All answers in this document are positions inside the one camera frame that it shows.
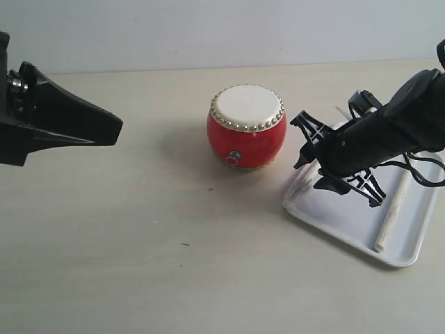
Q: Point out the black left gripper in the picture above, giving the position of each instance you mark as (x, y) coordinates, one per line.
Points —
(37, 114)

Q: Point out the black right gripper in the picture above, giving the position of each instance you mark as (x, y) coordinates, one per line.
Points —
(348, 152)

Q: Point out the wooden drumstick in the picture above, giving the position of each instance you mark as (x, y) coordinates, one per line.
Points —
(304, 182)
(389, 221)

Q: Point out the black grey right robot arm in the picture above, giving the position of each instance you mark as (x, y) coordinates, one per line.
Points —
(417, 108)

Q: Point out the red small drum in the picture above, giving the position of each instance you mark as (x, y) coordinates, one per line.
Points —
(246, 126)

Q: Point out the white plastic tray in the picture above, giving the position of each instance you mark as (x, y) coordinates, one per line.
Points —
(350, 220)

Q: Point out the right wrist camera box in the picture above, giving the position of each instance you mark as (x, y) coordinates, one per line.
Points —
(362, 102)

